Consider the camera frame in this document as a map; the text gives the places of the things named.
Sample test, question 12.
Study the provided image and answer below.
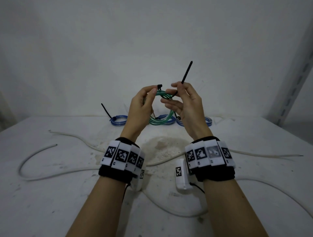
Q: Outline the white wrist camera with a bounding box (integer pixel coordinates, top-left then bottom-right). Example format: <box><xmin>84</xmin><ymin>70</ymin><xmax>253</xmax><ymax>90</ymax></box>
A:
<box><xmin>175</xmin><ymin>159</ymin><xmax>194</xmax><ymax>193</ymax></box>
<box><xmin>132</xmin><ymin>168</ymin><xmax>146</xmax><ymax>191</ymax></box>

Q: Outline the black marker wristband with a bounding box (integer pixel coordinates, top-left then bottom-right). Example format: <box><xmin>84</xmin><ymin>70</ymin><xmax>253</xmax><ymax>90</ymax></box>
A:
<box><xmin>185</xmin><ymin>136</ymin><xmax>236</xmax><ymax>182</ymax></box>
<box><xmin>98</xmin><ymin>137</ymin><xmax>147</xmax><ymax>184</ymax></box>

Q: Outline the person's left forearm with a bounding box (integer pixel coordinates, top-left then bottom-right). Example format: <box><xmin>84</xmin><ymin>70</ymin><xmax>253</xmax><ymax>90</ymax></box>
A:
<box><xmin>66</xmin><ymin>177</ymin><xmax>127</xmax><ymax>237</ymax></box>

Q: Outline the left black marker wristband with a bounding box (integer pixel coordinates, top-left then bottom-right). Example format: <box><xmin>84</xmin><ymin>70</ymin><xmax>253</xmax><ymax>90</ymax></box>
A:
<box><xmin>98</xmin><ymin>137</ymin><xmax>147</xmax><ymax>184</ymax></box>

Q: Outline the person's right hand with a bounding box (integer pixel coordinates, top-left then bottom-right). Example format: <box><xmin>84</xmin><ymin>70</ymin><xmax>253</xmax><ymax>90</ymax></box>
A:
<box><xmin>160</xmin><ymin>82</ymin><xmax>214</xmax><ymax>141</ymax></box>

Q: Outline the black camera cord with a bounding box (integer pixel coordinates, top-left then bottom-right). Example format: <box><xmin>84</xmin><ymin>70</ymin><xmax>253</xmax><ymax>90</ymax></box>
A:
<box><xmin>190</xmin><ymin>182</ymin><xmax>205</xmax><ymax>195</ymax></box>
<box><xmin>122</xmin><ymin>183</ymin><xmax>131</xmax><ymax>203</ymax></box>

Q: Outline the right black marker wristband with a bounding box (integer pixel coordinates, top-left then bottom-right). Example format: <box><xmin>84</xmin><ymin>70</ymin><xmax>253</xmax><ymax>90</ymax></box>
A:
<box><xmin>185</xmin><ymin>136</ymin><xmax>236</xmax><ymax>182</ymax></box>

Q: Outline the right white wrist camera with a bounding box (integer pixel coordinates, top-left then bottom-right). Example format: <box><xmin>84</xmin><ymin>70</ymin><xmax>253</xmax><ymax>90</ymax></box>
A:
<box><xmin>175</xmin><ymin>159</ymin><xmax>194</xmax><ymax>193</ymax></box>

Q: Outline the person's right forearm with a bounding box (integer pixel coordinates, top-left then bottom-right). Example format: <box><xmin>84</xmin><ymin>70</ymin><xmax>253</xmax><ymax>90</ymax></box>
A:
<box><xmin>204</xmin><ymin>179</ymin><xmax>269</xmax><ymax>237</ymax></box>

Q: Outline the curled black cable tie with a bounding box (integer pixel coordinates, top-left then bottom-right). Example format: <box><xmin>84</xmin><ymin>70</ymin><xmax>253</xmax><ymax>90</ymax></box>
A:
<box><xmin>101</xmin><ymin>103</ymin><xmax>116</xmax><ymax>120</ymax></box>

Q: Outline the white tube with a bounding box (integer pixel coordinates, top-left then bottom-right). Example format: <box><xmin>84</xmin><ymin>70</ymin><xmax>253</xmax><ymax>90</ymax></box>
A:
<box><xmin>18</xmin><ymin>144</ymin><xmax>58</xmax><ymax>181</ymax></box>
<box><xmin>24</xmin><ymin>130</ymin><xmax>313</xmax><ymax>219</ymax></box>

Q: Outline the left black camera cord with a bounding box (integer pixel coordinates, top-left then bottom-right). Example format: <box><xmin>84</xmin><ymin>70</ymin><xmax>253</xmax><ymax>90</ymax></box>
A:
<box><xmin>122</xmin><ymin>183</ymin><xmax>131</xmax><ymax>203</ymax></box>

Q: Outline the blue tube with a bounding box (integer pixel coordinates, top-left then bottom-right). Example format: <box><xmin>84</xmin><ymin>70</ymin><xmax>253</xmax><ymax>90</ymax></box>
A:
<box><xmin>156</xmin><ymin>114</ymin><xmax>176</xmax><ymax>125</ymax></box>

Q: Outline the green tube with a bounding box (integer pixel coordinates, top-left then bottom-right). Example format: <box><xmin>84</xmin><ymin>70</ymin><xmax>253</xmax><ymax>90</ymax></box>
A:
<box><xmin>143</xmin><ymin>90</ymin><xmax>177</xmax><ymax>126</ymax></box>

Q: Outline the white perforated shelf upright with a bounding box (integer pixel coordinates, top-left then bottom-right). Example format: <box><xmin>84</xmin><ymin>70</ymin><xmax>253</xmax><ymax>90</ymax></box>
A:
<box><xmin>263</xmin><ymin>29</ymin><xmax>313</xmax><ymax>126</ymax></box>

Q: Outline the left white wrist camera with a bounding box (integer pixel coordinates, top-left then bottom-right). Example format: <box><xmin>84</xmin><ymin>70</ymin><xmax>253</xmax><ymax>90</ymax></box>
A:
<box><xmin>132</xmin><ymin>168</ymin><xmax>146</xmax><ymax>191</ymax></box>

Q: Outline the long black cable tie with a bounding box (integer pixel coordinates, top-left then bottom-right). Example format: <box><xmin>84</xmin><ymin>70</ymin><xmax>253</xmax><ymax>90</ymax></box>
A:
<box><xmin>157</xmin><ymin>61</ymin><xmax>193</xmax><ymax>99</ymax></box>

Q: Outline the right black camera cord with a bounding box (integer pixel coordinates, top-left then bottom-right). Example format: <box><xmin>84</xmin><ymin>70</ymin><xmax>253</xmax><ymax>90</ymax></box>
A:
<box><xmin>190</xmin><ymin>182</ymin><xmax>205</xmax><ymax>195</ymax></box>

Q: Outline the person's left hand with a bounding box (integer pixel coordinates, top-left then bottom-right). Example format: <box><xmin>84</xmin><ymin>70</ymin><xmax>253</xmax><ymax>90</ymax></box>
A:
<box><xmin>121</xmin><ymin>85</ymin><xmax>157</xmax><ymax>143</ymax></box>

